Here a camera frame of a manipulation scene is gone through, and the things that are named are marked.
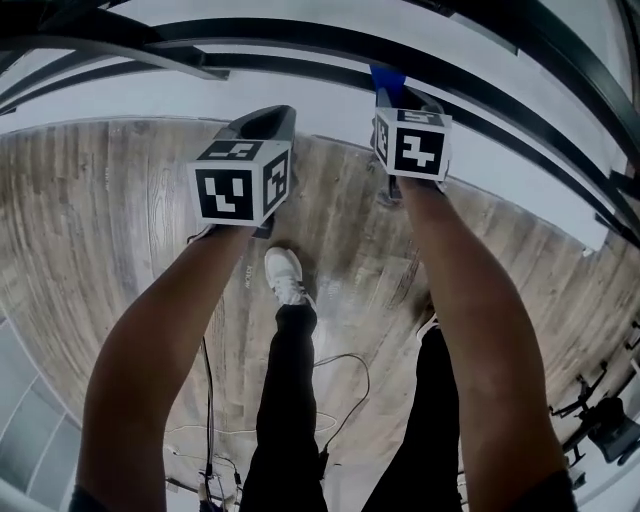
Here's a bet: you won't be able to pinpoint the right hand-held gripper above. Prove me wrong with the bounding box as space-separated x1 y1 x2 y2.
372 87 455 202

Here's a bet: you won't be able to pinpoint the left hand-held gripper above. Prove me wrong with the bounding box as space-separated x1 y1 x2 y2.
186 103 298 240

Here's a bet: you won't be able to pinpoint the blue cloth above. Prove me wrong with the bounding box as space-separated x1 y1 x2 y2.
368 63 407 101

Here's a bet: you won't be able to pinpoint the wooden railing with black bars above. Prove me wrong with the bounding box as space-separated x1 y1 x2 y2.
0 0 640 251

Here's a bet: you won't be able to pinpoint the person's left forearm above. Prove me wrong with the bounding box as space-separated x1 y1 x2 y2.
74 224 251 506

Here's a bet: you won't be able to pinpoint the person's right forearm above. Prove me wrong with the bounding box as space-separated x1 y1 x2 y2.
397 177 569 481

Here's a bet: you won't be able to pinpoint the person's left white shoe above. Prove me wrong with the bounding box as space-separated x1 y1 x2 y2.
263 246 316 309

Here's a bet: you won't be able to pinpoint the person's white shoe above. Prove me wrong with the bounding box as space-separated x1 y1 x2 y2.
414 309 441 344
263 246 316 309

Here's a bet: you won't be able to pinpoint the person's right white shoe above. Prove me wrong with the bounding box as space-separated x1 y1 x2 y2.
414 309 441 344

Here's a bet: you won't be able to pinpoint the person's black trousers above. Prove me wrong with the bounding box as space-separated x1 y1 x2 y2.
239 302 464 512

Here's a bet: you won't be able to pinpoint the black office chair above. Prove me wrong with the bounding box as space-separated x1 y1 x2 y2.
549 324 640 467

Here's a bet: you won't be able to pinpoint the person's black shirt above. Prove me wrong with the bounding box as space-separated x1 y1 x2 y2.
67 467 580 512

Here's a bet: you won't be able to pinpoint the black cable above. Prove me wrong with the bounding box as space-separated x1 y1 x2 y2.
198 333 217 481
313 352 372 469

